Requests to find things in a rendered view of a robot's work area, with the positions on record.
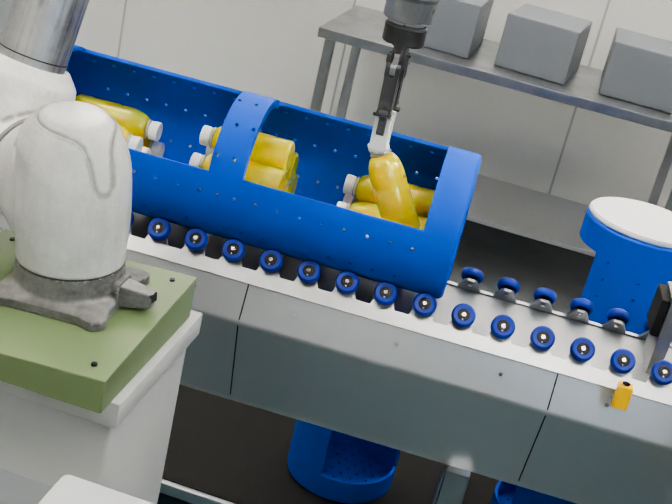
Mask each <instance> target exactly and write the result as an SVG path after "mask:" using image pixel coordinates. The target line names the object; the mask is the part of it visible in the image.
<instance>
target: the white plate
mask: <svg viewBox="0 0 672 504"><path fill-rule="evenodd" d="M590 211H591V213H592V214H593V215H594V217H595V218H597V219H598V220H599V221H600V222H602V223H603V224H605V225H606V226H608V227H610V228H611V229H613V230H615V231H617V232H619V233H621V234H624V235H626V236H628V237H631V238H634V239H636V240H639V241H642V242H646V243H649V244H653V245H657V246H661V247H666V248H672V211H669V210H667V209H664V208H662V207H659V206H656V205H653V204H649V203H646V202H642V201H638V200H633V199H627V198H620V197H601V198H597V199H595V200H593V201H592V202H591V204H590Z"/></svg>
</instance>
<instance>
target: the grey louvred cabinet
mask: <svg viewBox="0 0 672 504"><path fill-rule="evenodd" d="M38 504H154V503H151V502H148V501H145V500H142V499H139V498H136V497H133V496H130V495H127V494H125V493H122V492H119V491H116V490H113V489H110V488H107V487H104V486H101V485H98V484H95V483H92V482H90V481H87V480H84V479H81V478H78V477H75V476H72V475H64V476H62V477H61V479H60V480H59V481H58V482H57V483H56V484H55V485H54V486H53V488H52V489H51V490H50V491H49V492H48V493H47V494H46V495H45V497H44V498H43V499H42V500H41V501H40V502H39V503H38Z"/></svg>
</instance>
